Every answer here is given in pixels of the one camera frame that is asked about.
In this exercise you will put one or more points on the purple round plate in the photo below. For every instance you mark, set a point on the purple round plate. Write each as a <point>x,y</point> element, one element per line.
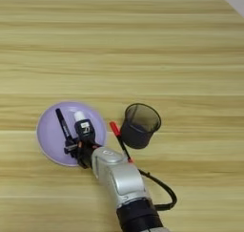
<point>50,134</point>

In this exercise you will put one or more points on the black mesh pen cup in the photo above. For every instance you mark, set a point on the black mesh pen cup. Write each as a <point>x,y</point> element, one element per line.
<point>136,135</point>

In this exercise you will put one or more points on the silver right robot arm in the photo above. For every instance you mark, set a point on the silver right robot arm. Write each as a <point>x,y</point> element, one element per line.
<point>127,181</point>

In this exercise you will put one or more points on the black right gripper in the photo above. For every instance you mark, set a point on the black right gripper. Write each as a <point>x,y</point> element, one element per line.
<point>85,153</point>

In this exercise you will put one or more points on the white green glue stick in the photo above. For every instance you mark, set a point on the white green glue stick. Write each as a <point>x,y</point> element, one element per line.
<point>79,116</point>

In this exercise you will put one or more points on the black box with white label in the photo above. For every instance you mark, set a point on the black box with white label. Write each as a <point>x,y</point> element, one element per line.
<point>84,129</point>

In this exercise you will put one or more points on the red black marker pen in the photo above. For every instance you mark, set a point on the red black marker pen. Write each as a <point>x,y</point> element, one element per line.
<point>119,138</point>

